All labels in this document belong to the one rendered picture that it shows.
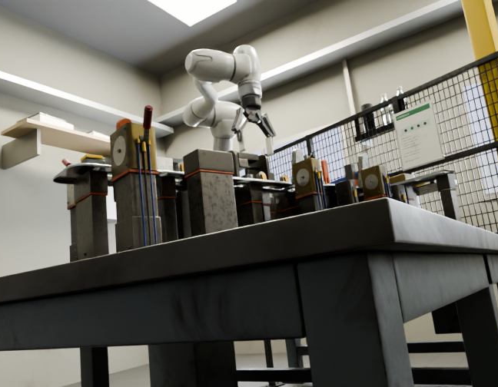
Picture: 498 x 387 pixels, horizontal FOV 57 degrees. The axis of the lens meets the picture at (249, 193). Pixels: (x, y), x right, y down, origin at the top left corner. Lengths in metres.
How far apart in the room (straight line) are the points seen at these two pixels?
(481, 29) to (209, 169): 1.62
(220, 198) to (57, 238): 3.47
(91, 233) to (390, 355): 0.92
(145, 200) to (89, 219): 0.20
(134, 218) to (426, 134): 1.70
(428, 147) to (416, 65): 2.14
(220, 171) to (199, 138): 4.23
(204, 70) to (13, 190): 3.07
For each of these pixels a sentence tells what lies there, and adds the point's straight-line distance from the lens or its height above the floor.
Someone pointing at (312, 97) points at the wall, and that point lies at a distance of 4.79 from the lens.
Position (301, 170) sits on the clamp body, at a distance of 1.56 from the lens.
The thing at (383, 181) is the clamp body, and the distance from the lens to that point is 1.80.
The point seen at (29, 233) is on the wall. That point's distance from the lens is 4.50.
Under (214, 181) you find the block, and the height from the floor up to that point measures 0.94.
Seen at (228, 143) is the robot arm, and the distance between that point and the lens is 2.33.
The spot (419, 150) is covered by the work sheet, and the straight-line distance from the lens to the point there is 2.45.
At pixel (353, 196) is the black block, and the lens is 1.71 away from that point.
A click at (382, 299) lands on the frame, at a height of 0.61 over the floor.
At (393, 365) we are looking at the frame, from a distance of 0.48.
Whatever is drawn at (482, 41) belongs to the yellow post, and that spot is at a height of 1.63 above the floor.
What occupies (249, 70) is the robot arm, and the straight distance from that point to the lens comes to 1.76.
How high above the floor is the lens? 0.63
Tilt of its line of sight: 12 degrees up
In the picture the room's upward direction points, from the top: 6 degrees counter-clockwise
